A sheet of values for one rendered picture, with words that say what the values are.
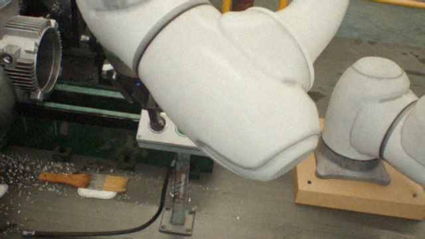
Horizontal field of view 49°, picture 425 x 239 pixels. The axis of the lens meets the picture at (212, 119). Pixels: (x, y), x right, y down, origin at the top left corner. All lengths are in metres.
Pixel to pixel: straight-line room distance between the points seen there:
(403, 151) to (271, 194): 0.32
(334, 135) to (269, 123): 0.75
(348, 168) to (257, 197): 0.23
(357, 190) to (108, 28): 0.84
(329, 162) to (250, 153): 0.79
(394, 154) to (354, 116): 0.12
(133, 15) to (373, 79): 0.71
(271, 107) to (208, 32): 0.09
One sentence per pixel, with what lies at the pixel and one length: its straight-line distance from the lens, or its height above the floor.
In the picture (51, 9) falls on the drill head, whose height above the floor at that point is 1.07.
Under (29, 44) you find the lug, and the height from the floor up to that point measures 1.09.
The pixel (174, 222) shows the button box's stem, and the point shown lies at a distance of 1.03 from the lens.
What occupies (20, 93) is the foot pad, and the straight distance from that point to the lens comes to 1.15.
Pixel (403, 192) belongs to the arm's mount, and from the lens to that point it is 1.21.
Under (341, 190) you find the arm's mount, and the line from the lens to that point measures 1.15.
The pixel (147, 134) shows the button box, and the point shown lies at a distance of 0.86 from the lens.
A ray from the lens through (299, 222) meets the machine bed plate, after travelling 1.10.
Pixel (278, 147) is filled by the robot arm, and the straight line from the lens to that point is 0.39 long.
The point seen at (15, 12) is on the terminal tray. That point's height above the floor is 1.11.
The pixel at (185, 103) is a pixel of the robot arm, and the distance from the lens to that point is 0.41.
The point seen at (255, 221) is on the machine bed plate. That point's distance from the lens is 1.08.
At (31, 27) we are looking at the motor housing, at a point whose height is 1.10.
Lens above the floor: 1.56
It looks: 34 degrees down
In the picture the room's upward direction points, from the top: 7 degrees clockwise
